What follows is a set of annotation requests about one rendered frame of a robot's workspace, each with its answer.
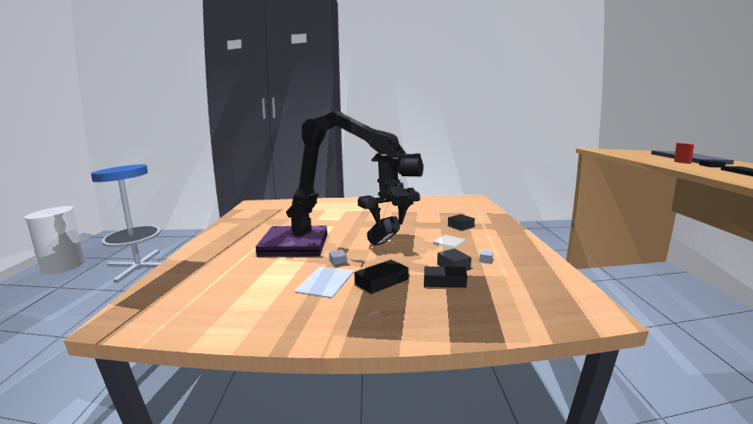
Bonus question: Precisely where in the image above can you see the white flat rectangular sheet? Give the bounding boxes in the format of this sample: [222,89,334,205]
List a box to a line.
[294,267,353,299]

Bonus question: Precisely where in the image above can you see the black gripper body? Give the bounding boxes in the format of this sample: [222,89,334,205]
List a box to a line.
[358,176,420,209]

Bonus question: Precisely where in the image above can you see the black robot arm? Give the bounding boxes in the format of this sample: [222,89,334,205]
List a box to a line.
[286,111,424,235]

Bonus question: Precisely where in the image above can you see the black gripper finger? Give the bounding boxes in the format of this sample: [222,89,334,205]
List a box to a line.
[398,202,414,225]
[369,208,381,228]

